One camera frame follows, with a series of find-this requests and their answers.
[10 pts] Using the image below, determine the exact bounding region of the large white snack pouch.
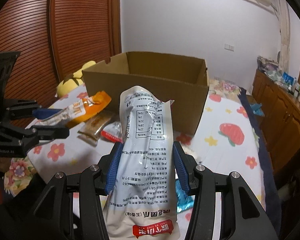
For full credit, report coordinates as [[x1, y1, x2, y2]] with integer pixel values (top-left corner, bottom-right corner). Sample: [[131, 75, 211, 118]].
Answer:
[[103, 86, 180, 239]]

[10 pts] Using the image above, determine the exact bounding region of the white red-edged snack pouch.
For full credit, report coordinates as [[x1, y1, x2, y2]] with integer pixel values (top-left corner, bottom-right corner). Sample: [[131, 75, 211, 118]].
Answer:
[[101, 121, 122, 142]]

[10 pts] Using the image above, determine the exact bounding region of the brown cracker pack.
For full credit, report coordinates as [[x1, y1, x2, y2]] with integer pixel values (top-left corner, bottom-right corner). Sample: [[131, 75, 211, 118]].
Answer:
[[77, 110, 115, 147]]

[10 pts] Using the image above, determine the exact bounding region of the orange white snack packet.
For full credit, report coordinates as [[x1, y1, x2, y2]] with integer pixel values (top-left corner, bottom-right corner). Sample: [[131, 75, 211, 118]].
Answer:
[[36, 91, 111, 128]]

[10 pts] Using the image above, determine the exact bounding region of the floral bed quilt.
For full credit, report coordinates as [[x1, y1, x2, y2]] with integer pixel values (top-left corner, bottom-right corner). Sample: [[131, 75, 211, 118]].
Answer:
[[4, 157, 37, 197]]

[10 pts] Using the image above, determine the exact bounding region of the yellow Pikachu plush toy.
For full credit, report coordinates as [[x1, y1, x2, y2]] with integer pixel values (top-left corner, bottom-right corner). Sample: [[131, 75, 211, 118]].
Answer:
[[56, 61, 96, 98]]

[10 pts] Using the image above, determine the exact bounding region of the white fruit print blanket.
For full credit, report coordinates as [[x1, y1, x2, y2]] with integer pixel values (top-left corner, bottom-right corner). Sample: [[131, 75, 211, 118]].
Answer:
[[25, 83, 267, 240]]

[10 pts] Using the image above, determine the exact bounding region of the wooden louvered wardrobe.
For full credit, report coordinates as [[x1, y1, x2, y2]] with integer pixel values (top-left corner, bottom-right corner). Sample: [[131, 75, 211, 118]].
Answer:
[[0, 0, 123, 128]]

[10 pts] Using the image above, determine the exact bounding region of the brown cardboard box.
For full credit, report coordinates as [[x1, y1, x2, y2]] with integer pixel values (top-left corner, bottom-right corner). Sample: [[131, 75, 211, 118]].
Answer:
[[83, 51, 209, 135]]

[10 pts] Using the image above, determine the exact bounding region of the teal cloth item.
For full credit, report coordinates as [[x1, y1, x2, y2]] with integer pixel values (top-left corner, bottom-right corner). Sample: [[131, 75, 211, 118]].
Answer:
[[250, 103, 264, 116]]

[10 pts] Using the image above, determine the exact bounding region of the wooden sideboard cabinet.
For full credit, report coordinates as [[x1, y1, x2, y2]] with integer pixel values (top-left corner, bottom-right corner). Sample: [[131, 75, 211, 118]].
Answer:
[[252, 70, 300, 176]]

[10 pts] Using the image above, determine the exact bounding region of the beige curtain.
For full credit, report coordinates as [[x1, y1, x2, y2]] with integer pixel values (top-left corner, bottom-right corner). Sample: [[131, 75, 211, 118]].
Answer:
[[275, 0, 290, 73]]

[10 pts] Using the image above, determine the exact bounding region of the white wall switch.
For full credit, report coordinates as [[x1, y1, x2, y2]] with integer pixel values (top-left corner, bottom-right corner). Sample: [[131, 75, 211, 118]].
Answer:
[[224, 43, 235, 51]]

